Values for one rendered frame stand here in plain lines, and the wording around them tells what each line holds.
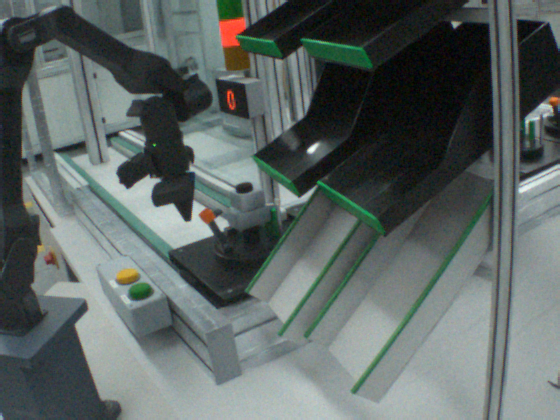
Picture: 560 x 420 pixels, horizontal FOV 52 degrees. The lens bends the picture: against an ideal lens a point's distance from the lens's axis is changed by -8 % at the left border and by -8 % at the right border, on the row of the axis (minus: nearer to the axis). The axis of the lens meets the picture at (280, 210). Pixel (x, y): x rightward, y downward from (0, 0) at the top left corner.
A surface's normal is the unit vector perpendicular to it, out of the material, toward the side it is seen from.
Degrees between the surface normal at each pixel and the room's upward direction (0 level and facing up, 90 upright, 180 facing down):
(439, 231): 45
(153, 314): 90
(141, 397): 0
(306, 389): 0
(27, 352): 0
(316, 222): 90
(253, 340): 90
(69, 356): 88
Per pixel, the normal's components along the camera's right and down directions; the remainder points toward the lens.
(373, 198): -0.50, -0.73
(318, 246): -0.74, -0.47
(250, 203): 0.52, 0.26
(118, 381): -0.12, -0.92
